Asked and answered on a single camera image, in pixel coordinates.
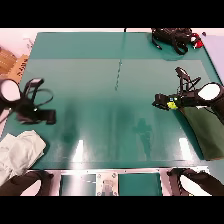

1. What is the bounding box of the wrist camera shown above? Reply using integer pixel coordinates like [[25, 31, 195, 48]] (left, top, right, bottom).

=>
[[24, 77, 45, 102], [175, 66, 202, 96]]

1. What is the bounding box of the pale green shirt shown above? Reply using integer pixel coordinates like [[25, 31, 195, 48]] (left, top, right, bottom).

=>
[[0, 130, 47, 187]]

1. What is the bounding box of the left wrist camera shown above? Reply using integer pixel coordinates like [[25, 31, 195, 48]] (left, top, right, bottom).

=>
[[24, 77, 45, 102]]

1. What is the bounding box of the black cable bundle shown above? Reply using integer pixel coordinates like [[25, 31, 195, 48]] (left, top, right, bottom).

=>
[[151, 28, 205, 56]]

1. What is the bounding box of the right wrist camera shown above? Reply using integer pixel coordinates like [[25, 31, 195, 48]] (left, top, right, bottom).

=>
[[175, 66, 202, 96]]

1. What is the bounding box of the silver frame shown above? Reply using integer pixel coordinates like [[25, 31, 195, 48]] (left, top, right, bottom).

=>
[[27, 167, 208, 197]]

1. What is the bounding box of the dark green garment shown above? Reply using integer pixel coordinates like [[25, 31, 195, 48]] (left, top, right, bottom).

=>
[[179, 106, 224, 161]]

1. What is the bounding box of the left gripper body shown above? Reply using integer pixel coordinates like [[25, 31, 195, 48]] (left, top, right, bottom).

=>
[[15, 103, 57, 126]]

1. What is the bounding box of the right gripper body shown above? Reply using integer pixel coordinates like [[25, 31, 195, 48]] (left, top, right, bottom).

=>
[[152, 93, 181, 111]]

